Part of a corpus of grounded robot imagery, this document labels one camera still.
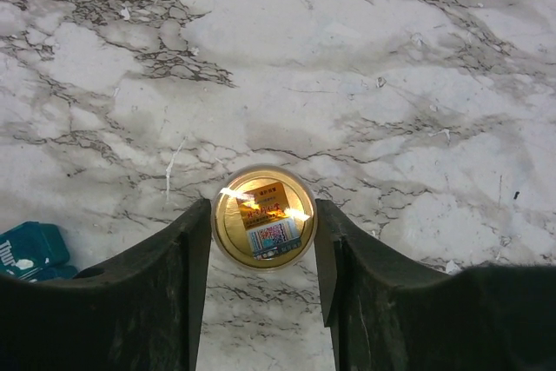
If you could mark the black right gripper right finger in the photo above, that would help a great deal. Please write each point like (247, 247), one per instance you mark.
(388, 312)

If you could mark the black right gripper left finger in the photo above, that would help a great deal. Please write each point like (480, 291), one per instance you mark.
(139, 310)

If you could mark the teal pill organizer box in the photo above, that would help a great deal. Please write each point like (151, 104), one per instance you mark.
(35, 252)

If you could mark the clear pill bottle gold lid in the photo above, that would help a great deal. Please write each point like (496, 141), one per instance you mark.
(264, 218)

